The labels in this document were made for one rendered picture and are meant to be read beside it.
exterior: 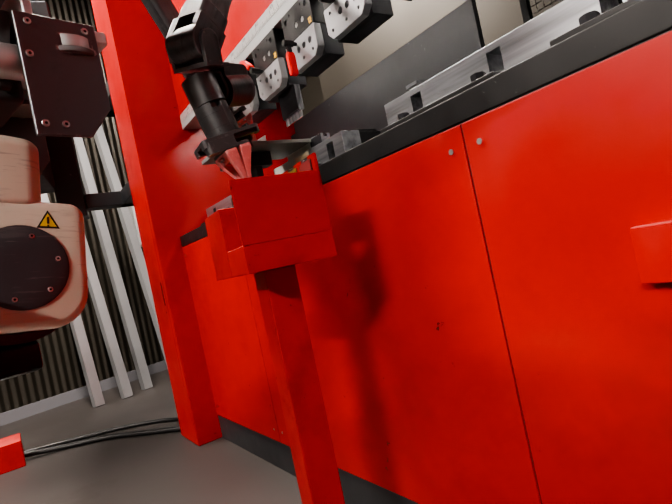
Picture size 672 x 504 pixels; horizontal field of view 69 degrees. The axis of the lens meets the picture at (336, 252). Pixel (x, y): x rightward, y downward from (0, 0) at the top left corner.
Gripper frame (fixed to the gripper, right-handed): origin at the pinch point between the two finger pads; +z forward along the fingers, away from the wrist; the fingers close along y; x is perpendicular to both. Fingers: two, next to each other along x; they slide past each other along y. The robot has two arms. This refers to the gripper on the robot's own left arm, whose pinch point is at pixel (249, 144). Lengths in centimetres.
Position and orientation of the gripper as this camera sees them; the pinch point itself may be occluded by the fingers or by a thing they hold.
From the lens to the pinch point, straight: 142.1
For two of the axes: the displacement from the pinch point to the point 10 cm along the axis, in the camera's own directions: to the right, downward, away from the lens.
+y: -5.5, 1.2, 8.3
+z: 5.8, 7.6, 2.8
